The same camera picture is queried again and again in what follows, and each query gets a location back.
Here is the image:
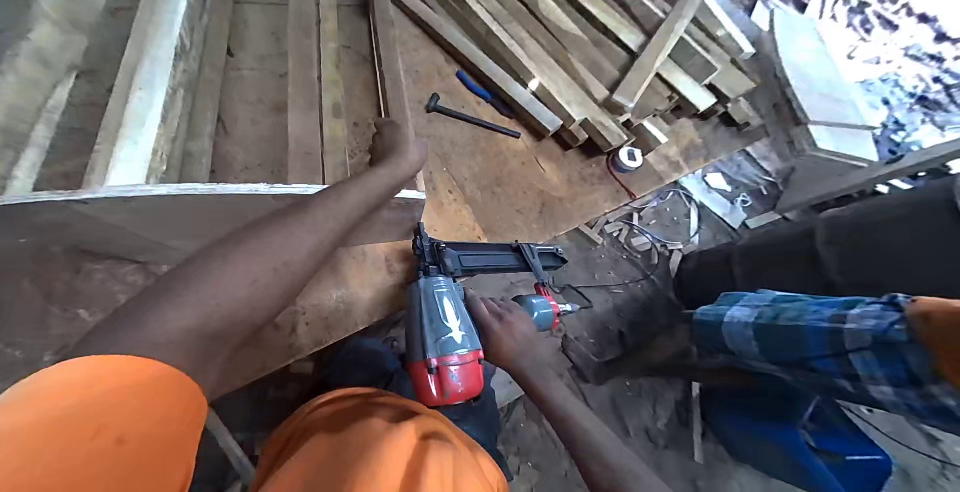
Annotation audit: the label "person's left hand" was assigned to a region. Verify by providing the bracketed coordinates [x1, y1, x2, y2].
[370, 117, 428, 181]

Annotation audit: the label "person's right hand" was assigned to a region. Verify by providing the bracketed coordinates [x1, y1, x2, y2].
[464, 287, 541, 375]

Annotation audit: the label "red grey nail gun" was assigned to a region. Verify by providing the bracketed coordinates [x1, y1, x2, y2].
[405, 222, 582, 408]

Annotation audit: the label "long narrow brown wooden plank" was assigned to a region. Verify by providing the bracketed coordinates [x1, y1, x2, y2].
[364, 0, 426, 193]

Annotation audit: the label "person's left forearm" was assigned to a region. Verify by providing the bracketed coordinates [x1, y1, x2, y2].
[0, 160, 415, 492]

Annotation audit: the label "person's right forearm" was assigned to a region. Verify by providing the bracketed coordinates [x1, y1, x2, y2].
[512, 348, 676, 492]

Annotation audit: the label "narrow yellowish wooden slat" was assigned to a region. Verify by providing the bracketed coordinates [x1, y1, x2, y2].
[319, 0, 351, 186]

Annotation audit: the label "black hammer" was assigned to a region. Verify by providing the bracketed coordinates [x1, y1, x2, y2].
[426, 93, 522, 140]

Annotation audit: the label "flat brown wooden slat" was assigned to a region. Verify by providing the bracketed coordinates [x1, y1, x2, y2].
[288, 0, 324, 186]

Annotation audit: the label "plywood worktable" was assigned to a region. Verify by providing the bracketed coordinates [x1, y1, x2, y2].
[0, 0, 769, 400]

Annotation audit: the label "person's legs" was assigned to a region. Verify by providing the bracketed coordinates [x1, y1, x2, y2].
[311, 336, 516, 483]

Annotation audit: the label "curved plywood panel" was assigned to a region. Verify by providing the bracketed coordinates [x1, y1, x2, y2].
[0, 183, 427, 268]

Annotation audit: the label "person's body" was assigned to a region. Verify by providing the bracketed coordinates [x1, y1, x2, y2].
[249, 387, 510, 492]

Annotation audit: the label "short grey-brown wooden slat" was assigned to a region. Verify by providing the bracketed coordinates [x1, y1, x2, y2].
[178, 0, 234, 184]

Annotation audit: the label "pile of wooden planks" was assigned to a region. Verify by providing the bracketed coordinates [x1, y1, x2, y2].
[386, 0, 763, 153]

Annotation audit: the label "thick pale wooden beam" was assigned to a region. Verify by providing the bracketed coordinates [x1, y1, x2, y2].
[82, 0, 214, 190]

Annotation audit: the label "blue plastic container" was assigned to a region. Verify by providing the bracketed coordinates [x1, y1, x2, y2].
[697, 378, 895, 492]

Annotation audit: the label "wide weathered wooden board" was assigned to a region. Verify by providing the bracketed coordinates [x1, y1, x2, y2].
[0, 0, 129, 196]

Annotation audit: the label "long grey wooden bar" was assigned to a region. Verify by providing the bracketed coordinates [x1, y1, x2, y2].
[777, 138, 960, 213]

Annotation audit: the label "stack of plywood panels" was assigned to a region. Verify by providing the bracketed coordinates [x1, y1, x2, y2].
[753, 0, 880, 165]

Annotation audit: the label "blue-handled tool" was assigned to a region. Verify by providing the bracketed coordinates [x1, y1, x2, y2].
[456, 69, 516, 119]

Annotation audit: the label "red string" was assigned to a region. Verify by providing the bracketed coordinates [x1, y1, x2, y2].
[606, 156, 638, 201]

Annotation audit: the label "grey air hose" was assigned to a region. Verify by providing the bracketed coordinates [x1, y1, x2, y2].
[555, 187, 702, 292]

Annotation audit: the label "thin black cable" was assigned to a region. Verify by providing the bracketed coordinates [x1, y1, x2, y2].
[838, 402, 960, 470]

